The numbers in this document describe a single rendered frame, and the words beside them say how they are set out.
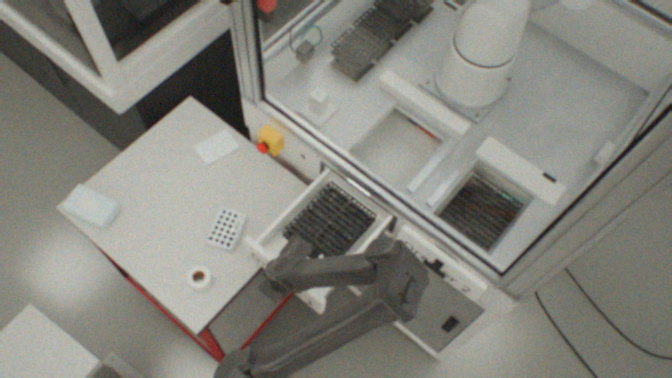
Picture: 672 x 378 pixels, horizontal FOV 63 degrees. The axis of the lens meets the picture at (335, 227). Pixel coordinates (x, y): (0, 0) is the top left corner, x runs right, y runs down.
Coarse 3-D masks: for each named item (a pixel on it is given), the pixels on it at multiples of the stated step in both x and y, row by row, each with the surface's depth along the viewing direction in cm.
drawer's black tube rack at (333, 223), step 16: (320, 192) 162; (336, 192) 162; (304, 208) 160; (320, 208) 160; (336, 208) 161; (352, 208) 163; (368, 208) 161; (304, 224) 159; (320, 224) 158; (336, 224) 158; (352, 224) 158; (368, 224) 159; (288, 240) 159; (320, 240) 156; (336, 240) 159; (352, 240) 156
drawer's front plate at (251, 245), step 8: (248, 240) 151; (248, 248) 155; (256, 248) 151; (264, 256) 150; (272, 256) 150; (304, 296) 152; (312, 296) 146; (320, 296) 146; (312, 304) 152; (320, 304) 146; (320, 312) 153
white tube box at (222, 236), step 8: (224, 208) 169; (224, 216) 168; (232, 216) 168; (216, 224) 167; (224, 224) 169; (232, 224) 167; (240, 224) 168; (216, 232) 166; (224, 232) 166; (232, 232) 167; (240, 232) 168; (208, 240) 165; (216, 240) 166; (224, 240) 165; (232, 240) 166; (216, 248) 167; (224, 248) 165; (232, 248) 165
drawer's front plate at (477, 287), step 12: (408, 228) 156; (408, 240) 159; (420, 240) 154; (420, 252) 159; (432, 252) 154; (456, 264) 152; (456, 276) 155; (468, 276) 151; (456, 288) 160; (480, 288) 150
